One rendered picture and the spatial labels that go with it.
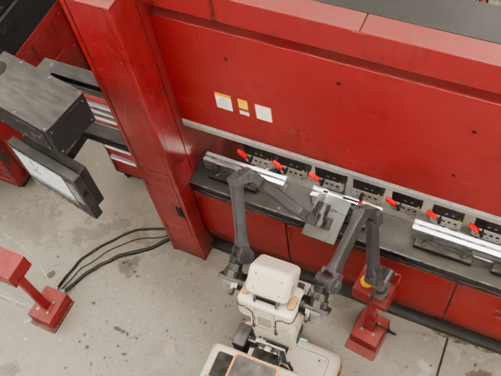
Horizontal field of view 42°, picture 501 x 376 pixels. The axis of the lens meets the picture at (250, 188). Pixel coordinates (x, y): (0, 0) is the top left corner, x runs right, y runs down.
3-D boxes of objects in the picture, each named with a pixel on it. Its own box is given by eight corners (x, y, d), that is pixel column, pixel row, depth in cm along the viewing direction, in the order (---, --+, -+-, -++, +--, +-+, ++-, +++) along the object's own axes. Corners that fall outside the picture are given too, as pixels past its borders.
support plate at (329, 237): (300, 233, 344) (300, 233, 343) (319, 193, 355) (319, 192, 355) (333, 245, 338) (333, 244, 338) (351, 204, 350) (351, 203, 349)
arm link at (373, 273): (358, 207, 309) (376, 214, 301) (367, 202, 312) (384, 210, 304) (361, 283, 328) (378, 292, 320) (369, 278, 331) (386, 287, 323)
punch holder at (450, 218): (429, 221, 326) (433, 204, 312) (434, 207, 329) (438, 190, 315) (459, 230, 321) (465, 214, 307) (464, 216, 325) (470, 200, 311)
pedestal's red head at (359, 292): (351, 295, 358) (352, 283, 343) (364, 272, 364) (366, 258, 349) (385, 312, 351) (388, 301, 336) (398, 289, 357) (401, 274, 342)
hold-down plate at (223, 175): (209, 177, 382) (207, 175, 379) (212, 171, 384) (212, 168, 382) (256, 194, 373) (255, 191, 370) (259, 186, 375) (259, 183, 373)
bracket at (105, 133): (57, 157, 368) (53, 149, 362) (80, 123, 379) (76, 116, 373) (118, 177, 356) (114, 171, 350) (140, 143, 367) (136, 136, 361)
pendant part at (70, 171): (33, 181, 349) (5, 142, 318) (49, 165, 353) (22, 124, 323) (96, 220, 332) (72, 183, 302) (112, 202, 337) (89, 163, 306)
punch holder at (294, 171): (279, 173, 349) (277, 155, 335) (286, 160, 353) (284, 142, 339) (306, 181, 345) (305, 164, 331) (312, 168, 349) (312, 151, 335)
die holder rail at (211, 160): (205, 168, 386) (202, 159, 378) (209, 160, 388) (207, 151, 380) (284, 194, 371) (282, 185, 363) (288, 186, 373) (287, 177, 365)
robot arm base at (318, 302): (302, 306, 300) (327, 315, 297) (306, 289, 299) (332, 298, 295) (306, 302, 308) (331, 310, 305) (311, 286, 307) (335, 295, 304)
